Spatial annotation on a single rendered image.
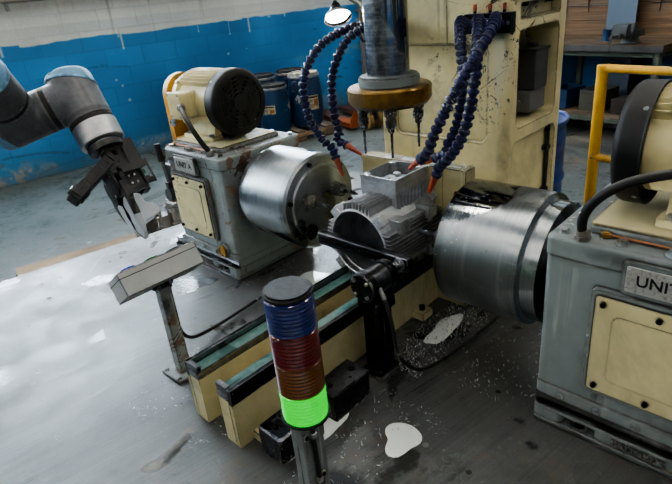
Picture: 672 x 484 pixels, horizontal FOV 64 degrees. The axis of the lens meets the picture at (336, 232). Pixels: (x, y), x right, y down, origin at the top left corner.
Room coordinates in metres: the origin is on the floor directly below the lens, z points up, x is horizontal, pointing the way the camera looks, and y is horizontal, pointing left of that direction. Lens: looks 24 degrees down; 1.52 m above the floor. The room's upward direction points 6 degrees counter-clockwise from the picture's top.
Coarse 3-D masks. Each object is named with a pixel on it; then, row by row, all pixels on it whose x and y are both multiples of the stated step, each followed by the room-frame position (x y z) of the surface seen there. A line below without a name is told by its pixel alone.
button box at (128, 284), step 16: (160, 256) 0.96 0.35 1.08; (176, 256) 0.97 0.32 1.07; (192, 256) 0.99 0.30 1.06; (128, 272) 0.91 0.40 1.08; (144, 272) 0.92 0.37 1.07; (160, 272) 0.94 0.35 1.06; (176, 272) 0.95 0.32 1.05; (112, 288) 0.93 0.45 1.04; (128, 288) 0.89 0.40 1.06; (144, 288) 0.90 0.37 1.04
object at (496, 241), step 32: (480, 192) 0.92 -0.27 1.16; (512, 192) 0.90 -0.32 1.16; (544, 192) 0.88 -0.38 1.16; (448, 224) 0.89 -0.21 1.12; (480, 224) 0.86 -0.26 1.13; (512, 224) 0.82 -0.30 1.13; (544, 224) 0.81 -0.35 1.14; (448, 256) 0.87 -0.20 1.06; (480, 256) 0.83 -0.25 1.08; (512, 256) 0.79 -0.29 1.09; (544, 256) 0.79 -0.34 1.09; (448, 288) 0.88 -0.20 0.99; (480, 288) 0.82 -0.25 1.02; (512, 288) 0.78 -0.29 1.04; (544, 288) 0.79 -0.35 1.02
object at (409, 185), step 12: (384, 168) 1.21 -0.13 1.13; (396, 168) 1.22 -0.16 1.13; (420, 168) 1.15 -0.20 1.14; (372, 180) 1.13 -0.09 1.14; (384, 180) 1.10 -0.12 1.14; (396, 180) 1.09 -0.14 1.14; (408, 180) 1.11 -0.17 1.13; (420, 180) 1.15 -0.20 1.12; (372, 192) 1.13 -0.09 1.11; (384, 192) 1.10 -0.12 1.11; (396, 192) 1.08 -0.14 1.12; (408, 192) 1.11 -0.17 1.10; (420, 192) 1.14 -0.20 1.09; (396, 204) 1.08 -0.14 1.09
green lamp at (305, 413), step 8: (320, 392) 0.52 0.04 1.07; (280, 400) 0.54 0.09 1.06; (288, 400) 0.52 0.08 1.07; (304, 400) 0.51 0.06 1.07; (312, 400) 0.52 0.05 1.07; (320, 400) 0.52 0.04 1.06; (288, 408) 0.52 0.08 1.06; (296, 408) 0.51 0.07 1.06; (304, 408) 0.51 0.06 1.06; (312, 408) 0.51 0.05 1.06; (320, 408) 0.52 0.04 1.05; (288, 416) 0.52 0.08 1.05; (296, 416) 0.51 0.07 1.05; (304, 416) 0.51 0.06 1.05; (312, 416) 0.51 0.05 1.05; (320, 416) 0.52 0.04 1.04; (296, 424) 0.51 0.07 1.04; (304, 424) 0.51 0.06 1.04; (312, 424) 0.51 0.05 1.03
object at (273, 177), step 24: (264, 168) 1.31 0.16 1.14; (288, 168) 1.26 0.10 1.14; (312, 168) 1.27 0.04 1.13; (336, 168) 1.33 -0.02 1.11; (240, 192) 1.34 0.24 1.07; (264, 192) 1.26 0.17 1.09; (288, 192) 1.21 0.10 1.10; (312, 192) 1.26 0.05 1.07; (336, 192) 1.29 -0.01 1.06; (264, 216) 1.26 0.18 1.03; (288, 216) 1.21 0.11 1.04; (312, 216) 1.25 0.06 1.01; (288, 240) 1.24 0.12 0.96; (312, 240) 1.25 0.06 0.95
